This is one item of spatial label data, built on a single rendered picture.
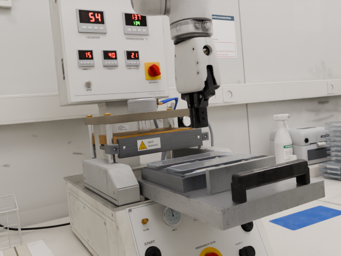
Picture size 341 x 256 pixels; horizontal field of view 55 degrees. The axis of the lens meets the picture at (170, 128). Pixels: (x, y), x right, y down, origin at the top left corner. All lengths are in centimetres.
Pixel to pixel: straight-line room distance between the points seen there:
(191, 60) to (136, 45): 44
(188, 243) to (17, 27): 96
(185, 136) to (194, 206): 34
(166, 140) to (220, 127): 85
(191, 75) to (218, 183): 22
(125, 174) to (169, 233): 15
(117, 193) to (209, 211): 24
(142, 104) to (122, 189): 27
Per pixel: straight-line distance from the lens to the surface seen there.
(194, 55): 62
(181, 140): 82
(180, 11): 64
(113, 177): 68
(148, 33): 107
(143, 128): 86
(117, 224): 66
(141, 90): 102
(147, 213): 68
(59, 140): 129
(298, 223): 105
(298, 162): 56
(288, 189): 54
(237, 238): 77
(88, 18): 101
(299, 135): 163
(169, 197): 57
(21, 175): 128
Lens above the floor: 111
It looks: 3 degrees down
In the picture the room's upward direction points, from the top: 5 degrees counter-clockwise
